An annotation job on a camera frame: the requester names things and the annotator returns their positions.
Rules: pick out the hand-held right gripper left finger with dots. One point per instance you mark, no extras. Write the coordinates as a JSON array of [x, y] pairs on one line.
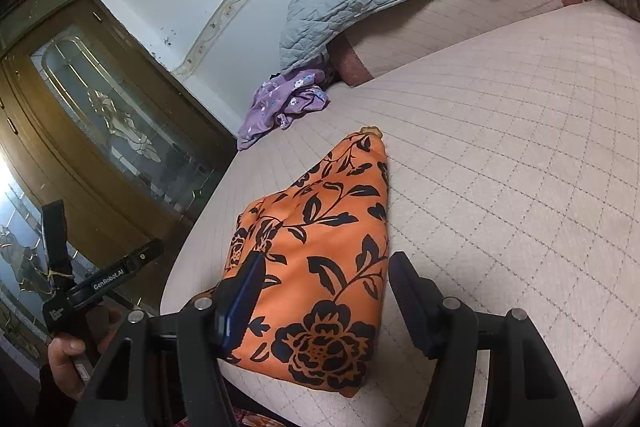
[[245, 297]]

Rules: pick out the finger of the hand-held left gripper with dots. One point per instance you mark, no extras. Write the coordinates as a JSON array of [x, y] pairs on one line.
[[146, 254]]

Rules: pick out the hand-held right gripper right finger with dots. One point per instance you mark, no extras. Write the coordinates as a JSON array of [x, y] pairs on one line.
[[412, 302]]

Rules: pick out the orange black floral shirt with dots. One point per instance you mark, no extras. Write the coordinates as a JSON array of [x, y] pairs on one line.
[[325, 232]]

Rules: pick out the person's left hand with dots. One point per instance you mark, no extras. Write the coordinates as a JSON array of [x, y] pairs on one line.
[[65, 362]]

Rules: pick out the frosted glass panel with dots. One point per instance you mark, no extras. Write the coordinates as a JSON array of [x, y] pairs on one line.
[[20, 227]]

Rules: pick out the bed with pink quilted sheet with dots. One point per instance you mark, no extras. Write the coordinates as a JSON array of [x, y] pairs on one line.
[[500, 157]]

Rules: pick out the brown wooden glass door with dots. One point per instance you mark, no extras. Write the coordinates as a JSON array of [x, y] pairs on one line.
[[30, 117]]

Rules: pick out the purple floral garment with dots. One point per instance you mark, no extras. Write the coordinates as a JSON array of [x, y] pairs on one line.
[[270, 107]]

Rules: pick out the pink bolster pillow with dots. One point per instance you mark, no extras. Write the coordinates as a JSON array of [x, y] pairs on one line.
[[475, 2]]

